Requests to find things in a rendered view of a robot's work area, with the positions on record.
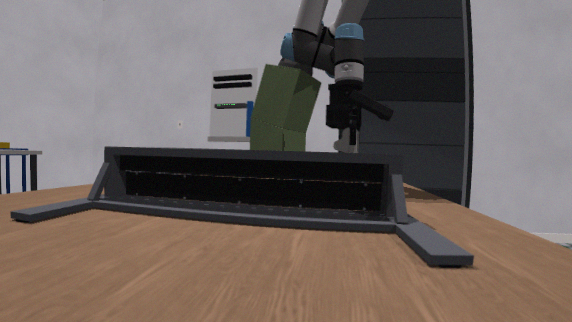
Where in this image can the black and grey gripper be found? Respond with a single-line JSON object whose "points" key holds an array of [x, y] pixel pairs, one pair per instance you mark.
{"points": [[341, 114]]}

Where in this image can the black network patch panel rack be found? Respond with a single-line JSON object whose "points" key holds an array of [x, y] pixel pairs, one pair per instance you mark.
{"points": [[381, 202]]}

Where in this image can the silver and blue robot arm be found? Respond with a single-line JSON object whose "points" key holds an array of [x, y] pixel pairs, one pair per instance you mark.
{"points": [[347, 45]]}

